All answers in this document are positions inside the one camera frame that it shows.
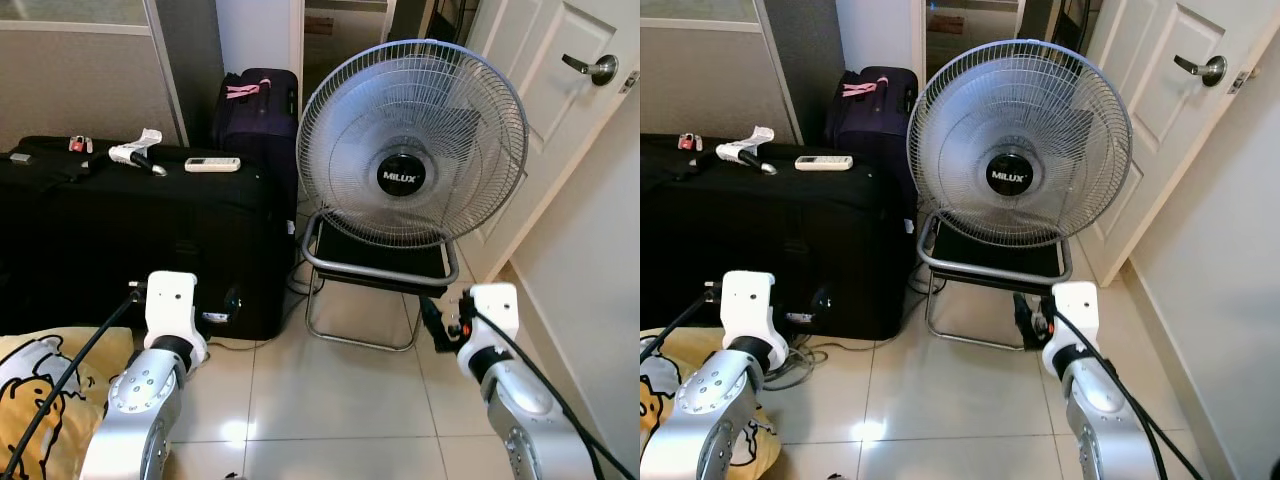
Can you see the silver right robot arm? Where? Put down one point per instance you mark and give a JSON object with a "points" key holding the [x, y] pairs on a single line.
{"points": [[1100, 410], [525, 410]]}

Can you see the large black suitcase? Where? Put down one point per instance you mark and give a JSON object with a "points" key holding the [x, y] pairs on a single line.
{"points": [[130, 240], [760, 230]]}

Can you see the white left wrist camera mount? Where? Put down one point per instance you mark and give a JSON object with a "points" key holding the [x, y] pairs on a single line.
{"points": [[170, 300], [745, 300]]}

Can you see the pink luggage ribbon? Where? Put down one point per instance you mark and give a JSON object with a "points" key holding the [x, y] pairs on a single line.
{"points": [[858, 89], [242, 91]]}

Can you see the white Milux electric fan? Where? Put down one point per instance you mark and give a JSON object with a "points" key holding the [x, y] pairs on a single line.
{"points": [[402, 176], [1010, 176]]}

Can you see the dark purple suitcase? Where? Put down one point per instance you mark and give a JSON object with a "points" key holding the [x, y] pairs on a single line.
{"points": [[880, 120], [262, 120]]}

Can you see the white remote control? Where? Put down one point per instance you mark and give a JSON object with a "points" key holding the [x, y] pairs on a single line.
{"points": [[824, 163], [212, 164]]}

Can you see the white panel door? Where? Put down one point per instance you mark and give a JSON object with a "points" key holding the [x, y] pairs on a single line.
{"points": [[560, 130], [1170, 130]]}

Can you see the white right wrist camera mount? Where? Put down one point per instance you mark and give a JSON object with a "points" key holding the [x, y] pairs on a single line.
{"points": [[1075, 305], [495, 305]]}

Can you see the aluminium framed glass partition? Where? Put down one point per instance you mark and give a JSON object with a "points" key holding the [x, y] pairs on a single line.
{"points": [[700, 90], [80, 90]]}

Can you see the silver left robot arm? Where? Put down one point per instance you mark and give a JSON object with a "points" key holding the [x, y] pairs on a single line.
{"points": [[700, 410], [135, 400]]}

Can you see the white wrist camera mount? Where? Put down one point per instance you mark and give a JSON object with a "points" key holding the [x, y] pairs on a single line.
{"points": [[170, 300], [745, 300], [1075, 305], [495, 305]]}

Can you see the yellow cartoon egg blanket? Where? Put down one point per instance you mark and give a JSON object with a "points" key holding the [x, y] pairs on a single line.
{"points": [[655, 385], [30, 375]]}

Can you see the black tool with white wrap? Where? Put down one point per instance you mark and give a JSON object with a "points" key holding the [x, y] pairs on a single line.
{"points": [[130, 153], [740, 150]]}

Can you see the black metal-frame chair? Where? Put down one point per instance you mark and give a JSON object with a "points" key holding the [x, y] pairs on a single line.
{"points": [[990, 265], [385, 268]]}

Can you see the small red silver item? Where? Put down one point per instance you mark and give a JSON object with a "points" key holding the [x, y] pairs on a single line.
{"points": [[76, 145], [686, 142]]}

